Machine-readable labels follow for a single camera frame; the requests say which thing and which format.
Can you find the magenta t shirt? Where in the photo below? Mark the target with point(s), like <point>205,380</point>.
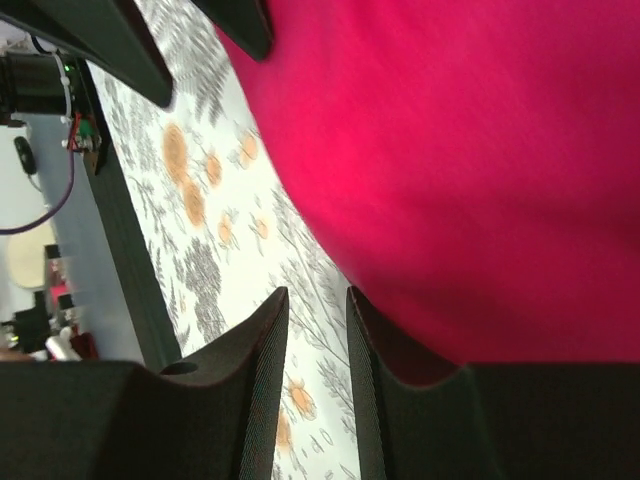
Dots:
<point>471,166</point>

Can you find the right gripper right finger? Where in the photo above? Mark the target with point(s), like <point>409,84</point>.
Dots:
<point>413,410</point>

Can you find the floral table mat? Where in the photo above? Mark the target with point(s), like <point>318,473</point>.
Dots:
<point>222,234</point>

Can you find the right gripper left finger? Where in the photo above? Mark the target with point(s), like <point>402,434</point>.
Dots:
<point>225,423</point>

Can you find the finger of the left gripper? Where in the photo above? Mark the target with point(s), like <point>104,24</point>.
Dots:
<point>247,23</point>
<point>110,34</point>

